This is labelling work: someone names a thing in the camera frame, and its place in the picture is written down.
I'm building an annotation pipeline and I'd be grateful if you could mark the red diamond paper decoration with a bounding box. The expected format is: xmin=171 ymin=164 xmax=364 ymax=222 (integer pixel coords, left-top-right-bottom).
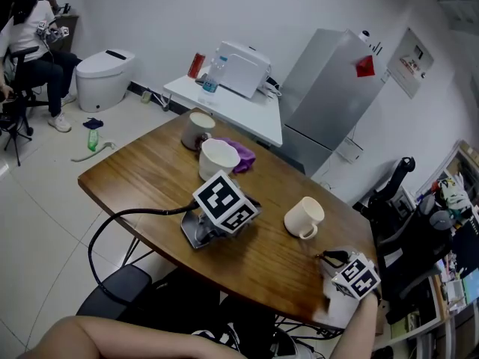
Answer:
xmin=355 ymin=55 xmax=376 ymax=78

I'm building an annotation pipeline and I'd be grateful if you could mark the black stool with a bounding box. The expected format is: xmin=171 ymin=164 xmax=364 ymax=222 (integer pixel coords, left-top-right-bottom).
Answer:
xmin=76 ymin=263 xmax=153 ymax=321

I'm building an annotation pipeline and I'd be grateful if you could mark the person's black clothing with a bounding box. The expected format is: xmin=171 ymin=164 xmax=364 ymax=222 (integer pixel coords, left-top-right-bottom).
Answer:
xmin=129 ymin=269 xmax=280 ymax=355

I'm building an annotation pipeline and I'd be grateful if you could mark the grey hose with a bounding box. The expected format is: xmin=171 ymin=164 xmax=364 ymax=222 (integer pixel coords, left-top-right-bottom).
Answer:
xmin=70 ymin=141 xmax=117 ymax=163

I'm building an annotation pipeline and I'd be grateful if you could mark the tall white mug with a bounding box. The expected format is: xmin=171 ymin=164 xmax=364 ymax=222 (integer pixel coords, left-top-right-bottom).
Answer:
xmin=181 ymin=111 xmax=216 ymax=151

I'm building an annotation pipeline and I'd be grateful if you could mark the dark wooden cabinet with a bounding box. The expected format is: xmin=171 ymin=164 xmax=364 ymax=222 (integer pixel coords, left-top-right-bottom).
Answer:
xmin=50 ymin=13 xmax=80 ymax=54

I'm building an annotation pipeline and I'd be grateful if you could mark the black table leg frame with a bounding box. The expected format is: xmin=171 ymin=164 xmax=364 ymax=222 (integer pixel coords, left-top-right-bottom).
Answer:
xmin=121 ymin=236 xmax=155 ymax=269

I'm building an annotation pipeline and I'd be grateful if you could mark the purple cloth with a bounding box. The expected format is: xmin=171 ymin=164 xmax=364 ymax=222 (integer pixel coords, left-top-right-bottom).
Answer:
xmin=215 ymin=137 xmax=257 ymax=174

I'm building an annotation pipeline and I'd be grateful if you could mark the person's left forearm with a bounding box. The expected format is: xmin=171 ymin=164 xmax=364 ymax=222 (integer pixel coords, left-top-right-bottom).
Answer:
xmin=16 ymin=315 xmax=248 ymax=359

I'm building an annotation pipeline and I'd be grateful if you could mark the person's right forearm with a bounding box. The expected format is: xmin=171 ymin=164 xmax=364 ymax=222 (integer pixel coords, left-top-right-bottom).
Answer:
xmin=329 ymin=292 xmax=379 ymax=359

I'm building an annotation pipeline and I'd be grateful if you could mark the white side table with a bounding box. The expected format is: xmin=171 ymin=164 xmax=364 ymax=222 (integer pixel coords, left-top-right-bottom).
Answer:
xmin=163 ymin=65 xmax=284 ymax=148

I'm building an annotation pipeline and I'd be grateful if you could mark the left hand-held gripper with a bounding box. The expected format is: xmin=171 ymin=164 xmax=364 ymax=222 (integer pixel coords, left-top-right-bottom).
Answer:
xmin=181 ymin=170 xmax=263 ymax=250

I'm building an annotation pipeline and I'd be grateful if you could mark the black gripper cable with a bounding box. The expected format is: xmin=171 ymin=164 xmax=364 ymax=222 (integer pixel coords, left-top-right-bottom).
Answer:
xmin=88 ymin=202 xmax=200 ymax=307

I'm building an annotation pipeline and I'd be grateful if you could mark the silver refrigerator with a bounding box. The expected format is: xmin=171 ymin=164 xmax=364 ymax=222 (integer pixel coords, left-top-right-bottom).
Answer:
xmin=278 ymin=28 xmax=388 ymax=177

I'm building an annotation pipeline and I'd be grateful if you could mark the white shelf unit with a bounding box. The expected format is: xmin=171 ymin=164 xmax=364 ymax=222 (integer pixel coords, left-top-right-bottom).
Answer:
xmin=415 ymin=139 xmax=479 ymax=351

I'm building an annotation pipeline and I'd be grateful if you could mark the flared white cup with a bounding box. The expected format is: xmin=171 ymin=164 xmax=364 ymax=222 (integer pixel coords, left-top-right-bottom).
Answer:
xmin=198 ymin=138 xmax=241 ymax=182

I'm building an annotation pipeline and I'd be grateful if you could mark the black tripod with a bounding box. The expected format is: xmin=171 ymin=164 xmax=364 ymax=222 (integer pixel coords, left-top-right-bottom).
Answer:
xmin=0 ymin=99 xmax=34 ymax=168

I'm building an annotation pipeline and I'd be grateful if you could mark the power cable bundle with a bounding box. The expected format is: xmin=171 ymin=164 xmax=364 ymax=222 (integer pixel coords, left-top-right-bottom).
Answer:
xmin=261 ymin=76 xmax=282 ymax=99

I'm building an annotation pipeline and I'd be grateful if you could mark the clear plastic water bottle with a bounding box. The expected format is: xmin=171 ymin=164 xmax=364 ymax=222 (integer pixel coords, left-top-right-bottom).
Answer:
xmin=197 ymin=56 xmax=228 ymax=106

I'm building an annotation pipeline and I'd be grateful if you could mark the white mug with handle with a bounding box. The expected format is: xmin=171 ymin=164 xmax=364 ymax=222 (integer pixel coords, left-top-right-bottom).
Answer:
xmin=283 ymin=196 xmax=326 ymax=241

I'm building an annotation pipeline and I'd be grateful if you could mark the red drink can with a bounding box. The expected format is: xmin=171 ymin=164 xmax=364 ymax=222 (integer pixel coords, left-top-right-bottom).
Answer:
xmin=186 ymin=52 xmax=207 ymax=80

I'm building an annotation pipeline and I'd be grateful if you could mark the white wall box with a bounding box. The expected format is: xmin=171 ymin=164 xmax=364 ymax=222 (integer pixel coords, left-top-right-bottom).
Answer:
xmin=335 ymin=136 xmax=364 ymax=164

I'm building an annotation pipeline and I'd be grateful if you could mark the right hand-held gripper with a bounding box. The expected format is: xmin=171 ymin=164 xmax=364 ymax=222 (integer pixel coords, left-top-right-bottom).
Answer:
xmin=320 ymin=251 xmax=382 ymax=327

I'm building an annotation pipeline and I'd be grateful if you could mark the colourful patterned bundle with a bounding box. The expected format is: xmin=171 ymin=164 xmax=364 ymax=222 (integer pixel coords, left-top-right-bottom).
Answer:
xmin=437 ymin=177 xmax=473 ymax=220

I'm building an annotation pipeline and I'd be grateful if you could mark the black high-back office chair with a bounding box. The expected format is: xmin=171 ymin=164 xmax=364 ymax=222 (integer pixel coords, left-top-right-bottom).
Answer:
xmin=353 ymin=156 xmax=454 ymax=325

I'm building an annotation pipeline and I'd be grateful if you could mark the white microwave oven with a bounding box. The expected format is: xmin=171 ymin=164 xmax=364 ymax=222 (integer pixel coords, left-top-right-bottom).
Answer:
xmin=215 ymin=40 xmax=271 ymax=99

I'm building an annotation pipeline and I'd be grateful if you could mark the white toilet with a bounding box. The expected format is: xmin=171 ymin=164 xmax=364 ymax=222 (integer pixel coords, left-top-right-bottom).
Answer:
xmin=75 ymin=48 xmax=136 ymax=114

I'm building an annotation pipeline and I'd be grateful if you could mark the black swivel chair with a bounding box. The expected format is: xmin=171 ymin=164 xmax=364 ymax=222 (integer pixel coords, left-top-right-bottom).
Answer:
xmin=0 ymin=45 xmax=52 ymax=126

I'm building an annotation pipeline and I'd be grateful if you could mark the grey wall electrical panel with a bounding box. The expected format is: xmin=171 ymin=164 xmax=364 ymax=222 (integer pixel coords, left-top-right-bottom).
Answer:
xmin=387 ymin=27 xmax=435 ymax=99

